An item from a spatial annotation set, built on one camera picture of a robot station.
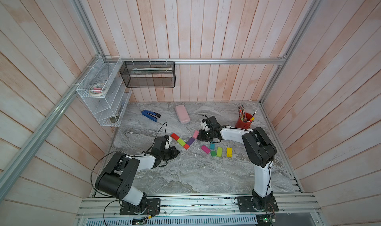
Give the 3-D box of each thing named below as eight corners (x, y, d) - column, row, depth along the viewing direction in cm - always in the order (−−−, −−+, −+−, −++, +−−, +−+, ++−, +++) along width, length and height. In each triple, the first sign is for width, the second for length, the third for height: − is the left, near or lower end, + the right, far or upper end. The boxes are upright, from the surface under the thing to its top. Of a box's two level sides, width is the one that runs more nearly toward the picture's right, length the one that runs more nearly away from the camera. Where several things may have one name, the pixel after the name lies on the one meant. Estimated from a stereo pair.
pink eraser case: (181, 125, 108) (181, 122, 105) (175, 109, 118) (174, 106, 115) (190, 122, 109) (191, 119, 107) (183, 106, 120) (183, 103, 117)
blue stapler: (140, 114, 115) (139, 113, 113) (145, 109, 119) (145, 107, 117) (155, 122, 111) (155, 120, 109) (160, 115, 114) (160, 114, 113)
